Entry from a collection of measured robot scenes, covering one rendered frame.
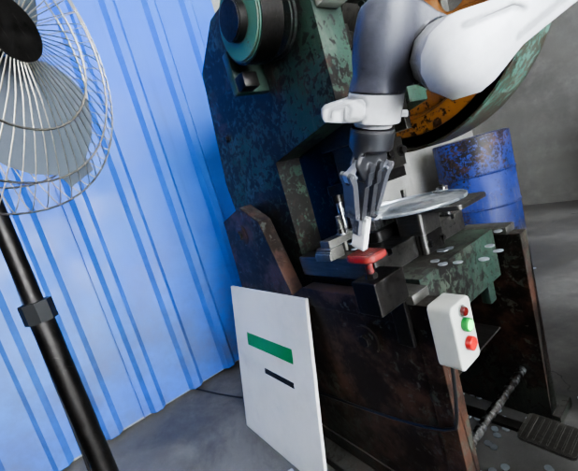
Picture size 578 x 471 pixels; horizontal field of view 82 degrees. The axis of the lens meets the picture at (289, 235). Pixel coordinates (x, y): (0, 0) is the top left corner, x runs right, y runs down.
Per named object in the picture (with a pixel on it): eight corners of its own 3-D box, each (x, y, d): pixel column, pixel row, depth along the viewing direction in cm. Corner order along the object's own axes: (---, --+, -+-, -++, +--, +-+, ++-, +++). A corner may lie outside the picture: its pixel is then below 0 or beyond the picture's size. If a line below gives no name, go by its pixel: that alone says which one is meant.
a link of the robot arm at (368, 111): (416, 91, 53) (411, 126, 55) (354, 86, 61) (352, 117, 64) (367, 97, 46) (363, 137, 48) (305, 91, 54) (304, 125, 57)
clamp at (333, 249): (370, 241, 97) (362, 207, 96) (331, 262, 88) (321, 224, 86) (355, 241, 102) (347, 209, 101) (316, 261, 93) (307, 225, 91)
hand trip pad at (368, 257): (397, 282, 66) (388, 246, 65) (378, 294, 63) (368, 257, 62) (369, 279, 72) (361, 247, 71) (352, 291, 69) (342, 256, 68)
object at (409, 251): (466, 227, 106) (462, 208, 105) (379, 281, 81) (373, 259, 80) (388, 231, 130) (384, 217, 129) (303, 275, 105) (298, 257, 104)
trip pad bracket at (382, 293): (422, 346, 71) (402, 261, 69) (396, 370, 66) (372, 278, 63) (398, 340, 76) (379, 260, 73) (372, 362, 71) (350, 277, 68)
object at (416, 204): (487, 185, 89) (486, 182, 89) (430, 215, 73) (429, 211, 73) (397, 199, 113) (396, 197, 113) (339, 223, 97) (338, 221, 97)
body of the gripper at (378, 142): (375, 133, 51) (368, 189, 55) (406, 125, 56) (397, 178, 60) (339, 125, 56) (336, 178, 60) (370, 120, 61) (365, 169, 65)
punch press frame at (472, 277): (527, 373, 104) (439, -95, 84) (462, 470, 80) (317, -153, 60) (346, 326, 169) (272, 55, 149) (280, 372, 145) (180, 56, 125)
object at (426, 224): (496, 239, 85) (486, 189, 83) (470, 259, 77) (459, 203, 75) (411, 242, 105) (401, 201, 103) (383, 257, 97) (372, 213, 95)
